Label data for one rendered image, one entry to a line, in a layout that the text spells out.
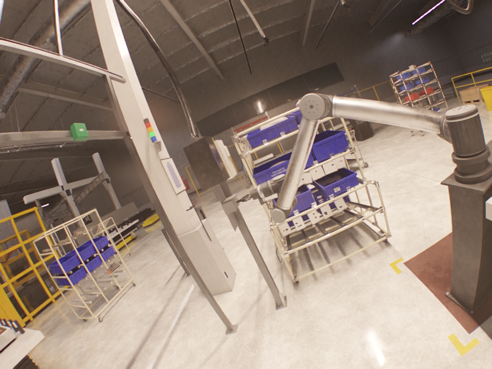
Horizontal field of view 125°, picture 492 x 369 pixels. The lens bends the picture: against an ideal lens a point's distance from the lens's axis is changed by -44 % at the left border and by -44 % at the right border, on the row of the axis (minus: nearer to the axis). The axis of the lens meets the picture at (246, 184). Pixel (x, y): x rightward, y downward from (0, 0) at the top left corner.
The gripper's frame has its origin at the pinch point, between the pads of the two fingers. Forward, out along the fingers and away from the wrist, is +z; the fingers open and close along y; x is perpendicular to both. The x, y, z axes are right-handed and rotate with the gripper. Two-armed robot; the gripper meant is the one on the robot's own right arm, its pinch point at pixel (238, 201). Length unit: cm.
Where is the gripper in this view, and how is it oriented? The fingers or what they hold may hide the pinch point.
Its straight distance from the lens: 167.2
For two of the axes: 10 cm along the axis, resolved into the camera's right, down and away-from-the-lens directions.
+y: -1.0, 1.9, -9.8
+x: 4.1, 9.0, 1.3
